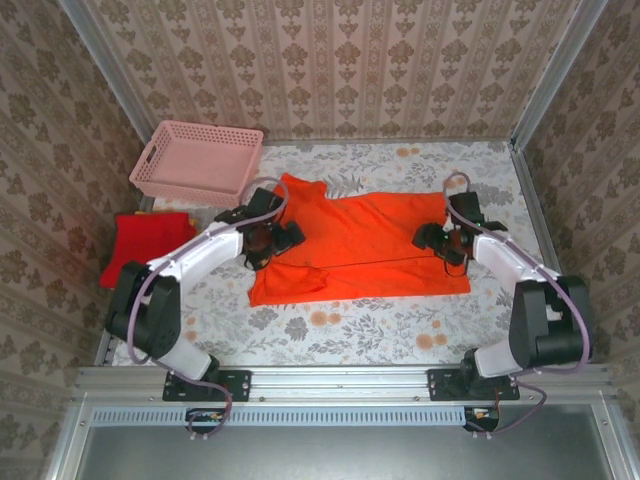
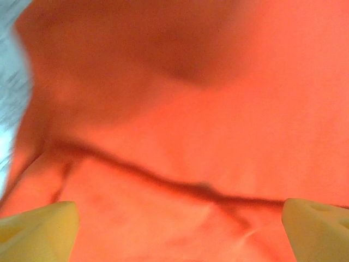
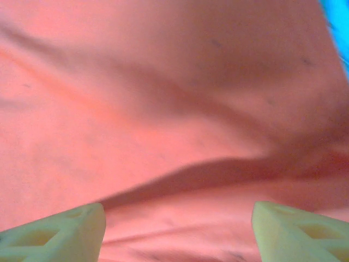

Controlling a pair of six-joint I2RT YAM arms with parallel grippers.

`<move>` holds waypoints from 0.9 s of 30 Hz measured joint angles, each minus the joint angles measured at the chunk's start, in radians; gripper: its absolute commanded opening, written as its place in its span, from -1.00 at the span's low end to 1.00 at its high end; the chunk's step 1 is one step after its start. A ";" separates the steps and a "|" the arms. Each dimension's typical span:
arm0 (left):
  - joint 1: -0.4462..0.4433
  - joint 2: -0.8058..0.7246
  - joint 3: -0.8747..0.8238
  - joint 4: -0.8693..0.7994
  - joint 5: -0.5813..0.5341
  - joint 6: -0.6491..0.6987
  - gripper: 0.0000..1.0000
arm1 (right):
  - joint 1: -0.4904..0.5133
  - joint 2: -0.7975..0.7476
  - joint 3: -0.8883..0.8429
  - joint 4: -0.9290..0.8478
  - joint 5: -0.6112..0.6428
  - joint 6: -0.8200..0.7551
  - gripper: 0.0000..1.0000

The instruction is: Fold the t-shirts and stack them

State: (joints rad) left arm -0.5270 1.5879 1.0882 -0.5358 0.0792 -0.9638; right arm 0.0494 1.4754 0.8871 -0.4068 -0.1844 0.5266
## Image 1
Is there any aluminium mounting rail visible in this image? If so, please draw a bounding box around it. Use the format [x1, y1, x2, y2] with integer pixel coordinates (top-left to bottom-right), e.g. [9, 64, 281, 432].
[74, 364, 614, 407]

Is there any grey metal panel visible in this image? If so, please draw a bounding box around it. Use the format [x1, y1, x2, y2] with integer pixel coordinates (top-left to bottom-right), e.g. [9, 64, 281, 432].
[74, 424, 619, 480]

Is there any folded red t-shirt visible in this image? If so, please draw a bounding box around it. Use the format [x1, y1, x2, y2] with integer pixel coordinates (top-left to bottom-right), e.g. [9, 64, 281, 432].
[98, 211, 197, 290]

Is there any aluminium frame post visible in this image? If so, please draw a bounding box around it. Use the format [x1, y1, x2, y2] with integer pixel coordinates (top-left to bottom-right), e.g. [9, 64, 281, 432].
[510, 0, 612, 151]
[57, 0, 157, 144]

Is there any white slotted cable duct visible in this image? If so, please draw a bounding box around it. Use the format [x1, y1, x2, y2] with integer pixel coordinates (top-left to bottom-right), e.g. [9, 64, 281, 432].
[92, 405, 501, 427]

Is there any black controller board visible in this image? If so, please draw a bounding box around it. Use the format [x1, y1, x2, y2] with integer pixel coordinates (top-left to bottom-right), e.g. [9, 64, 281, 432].
[187, 407, 225, 434]
[463, 405, 502, 434]

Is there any aluminium side rail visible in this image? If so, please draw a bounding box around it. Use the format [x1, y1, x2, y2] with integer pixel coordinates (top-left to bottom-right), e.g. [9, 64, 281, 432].
[508, 142, 571, 301]

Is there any orange t-shirt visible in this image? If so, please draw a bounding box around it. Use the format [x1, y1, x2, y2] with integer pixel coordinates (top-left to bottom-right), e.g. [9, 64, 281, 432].
[248, 172, 472, 308]

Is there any floral patterned tablecloth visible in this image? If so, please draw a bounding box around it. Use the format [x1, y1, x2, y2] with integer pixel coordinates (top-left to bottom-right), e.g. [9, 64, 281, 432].
[109, 141, 556, 366]

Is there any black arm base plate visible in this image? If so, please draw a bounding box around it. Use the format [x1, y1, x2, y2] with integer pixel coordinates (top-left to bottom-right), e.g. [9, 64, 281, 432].
[162, 368, 252, 403]
[427, 368, 521, 403]

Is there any pink perforated plastic basket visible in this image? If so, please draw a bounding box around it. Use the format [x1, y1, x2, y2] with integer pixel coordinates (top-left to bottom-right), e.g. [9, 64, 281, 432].
[128, 119, 265, 207]

